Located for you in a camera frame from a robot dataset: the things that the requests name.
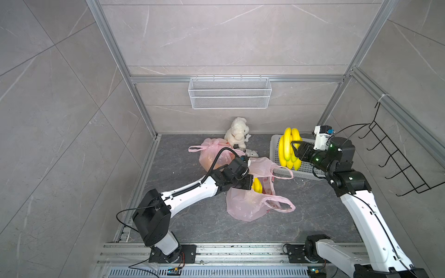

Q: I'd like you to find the white plastic basket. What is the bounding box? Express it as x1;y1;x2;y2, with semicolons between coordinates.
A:
269;134;325;180

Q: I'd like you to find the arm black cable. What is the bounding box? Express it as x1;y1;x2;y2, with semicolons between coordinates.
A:
115;147;242;237
328;123;418;278

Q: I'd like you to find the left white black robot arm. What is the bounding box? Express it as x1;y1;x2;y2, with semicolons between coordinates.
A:
132;156;253;263

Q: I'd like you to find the white plush toy dog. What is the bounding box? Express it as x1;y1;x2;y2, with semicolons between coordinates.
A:
224;117;251;150

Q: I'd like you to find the plain pink plastic bag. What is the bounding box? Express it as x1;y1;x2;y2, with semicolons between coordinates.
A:
226;157;296;222

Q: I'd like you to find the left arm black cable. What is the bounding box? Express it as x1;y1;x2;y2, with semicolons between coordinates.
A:
115;147;242;237

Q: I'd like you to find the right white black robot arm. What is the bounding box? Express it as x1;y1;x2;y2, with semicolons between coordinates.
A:
291;137;428;278

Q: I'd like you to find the pink plastic bag with print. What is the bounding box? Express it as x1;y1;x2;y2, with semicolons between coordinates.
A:
188;138;235;171

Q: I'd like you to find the black wire hook rack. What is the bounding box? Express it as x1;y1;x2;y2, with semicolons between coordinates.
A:
359;102;445;197

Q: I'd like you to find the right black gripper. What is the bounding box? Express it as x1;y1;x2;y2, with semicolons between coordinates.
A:
291;140;333;176

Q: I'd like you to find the yellow-green banana bunch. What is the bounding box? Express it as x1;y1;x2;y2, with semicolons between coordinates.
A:
278;127;302;170
251;178;263;194

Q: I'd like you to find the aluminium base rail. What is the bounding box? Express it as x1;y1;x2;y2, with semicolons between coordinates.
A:
91;242;347;278

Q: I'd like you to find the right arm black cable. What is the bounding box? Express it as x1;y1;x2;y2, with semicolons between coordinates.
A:
328;123;418;278

